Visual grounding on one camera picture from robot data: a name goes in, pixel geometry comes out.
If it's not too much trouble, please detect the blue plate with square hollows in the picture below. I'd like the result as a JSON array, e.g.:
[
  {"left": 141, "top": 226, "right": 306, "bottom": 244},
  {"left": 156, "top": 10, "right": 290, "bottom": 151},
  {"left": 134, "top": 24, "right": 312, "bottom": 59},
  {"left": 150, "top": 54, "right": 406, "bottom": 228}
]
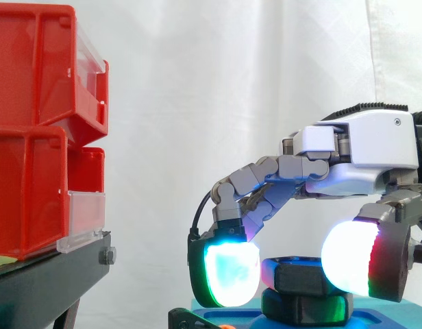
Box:
[{"left": 190, "top": 306, "right": 386, "bottom": 329}]

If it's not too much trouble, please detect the thin black cable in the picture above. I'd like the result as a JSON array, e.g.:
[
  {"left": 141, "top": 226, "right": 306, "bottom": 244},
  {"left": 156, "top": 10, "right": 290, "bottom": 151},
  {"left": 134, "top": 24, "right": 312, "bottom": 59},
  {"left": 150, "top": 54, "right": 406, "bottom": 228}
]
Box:
[{"left": 189, "top": 190, "right": 219, "bottom": 241}]

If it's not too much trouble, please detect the turquoise plate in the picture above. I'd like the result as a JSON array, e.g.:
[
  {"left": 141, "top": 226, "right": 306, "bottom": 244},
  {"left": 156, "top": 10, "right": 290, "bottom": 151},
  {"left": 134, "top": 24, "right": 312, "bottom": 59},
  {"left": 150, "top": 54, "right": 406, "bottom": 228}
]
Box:
[{"left": 190, "top": 295, "right": 422, "bottom": 329}]

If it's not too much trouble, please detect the black-and-orange clip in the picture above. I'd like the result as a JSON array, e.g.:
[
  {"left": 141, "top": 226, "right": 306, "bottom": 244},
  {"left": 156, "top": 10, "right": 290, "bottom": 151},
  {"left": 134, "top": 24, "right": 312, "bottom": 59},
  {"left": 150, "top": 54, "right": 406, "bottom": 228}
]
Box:
[{"left": 167, "top": 307, "right": 232, "bottom": 329}]

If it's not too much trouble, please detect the red storage bin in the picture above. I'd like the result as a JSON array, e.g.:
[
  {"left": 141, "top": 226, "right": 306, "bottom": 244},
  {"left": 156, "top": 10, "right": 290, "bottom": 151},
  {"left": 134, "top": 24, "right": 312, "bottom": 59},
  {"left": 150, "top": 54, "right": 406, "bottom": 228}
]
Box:
[
  {"left": 0, "top": 125, "right": 107, "bottom": 262},
  {"left": 0, "top": 3, "right": 110, "bottom": 145}
]

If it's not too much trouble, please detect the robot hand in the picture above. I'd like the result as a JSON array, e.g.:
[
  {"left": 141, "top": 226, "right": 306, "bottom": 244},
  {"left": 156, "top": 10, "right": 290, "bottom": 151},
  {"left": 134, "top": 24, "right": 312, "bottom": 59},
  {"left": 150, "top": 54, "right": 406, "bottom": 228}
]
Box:
[{"left": 186, "top": 101, "right": 422, "bottom": 308}]

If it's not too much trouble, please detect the black stand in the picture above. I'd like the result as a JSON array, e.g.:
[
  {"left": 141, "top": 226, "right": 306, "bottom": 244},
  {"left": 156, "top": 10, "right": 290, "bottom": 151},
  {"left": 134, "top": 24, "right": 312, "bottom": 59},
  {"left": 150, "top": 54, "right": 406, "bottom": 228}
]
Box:
[{"left": 0, "top": 230, "right": 118, "bottom": 329}]

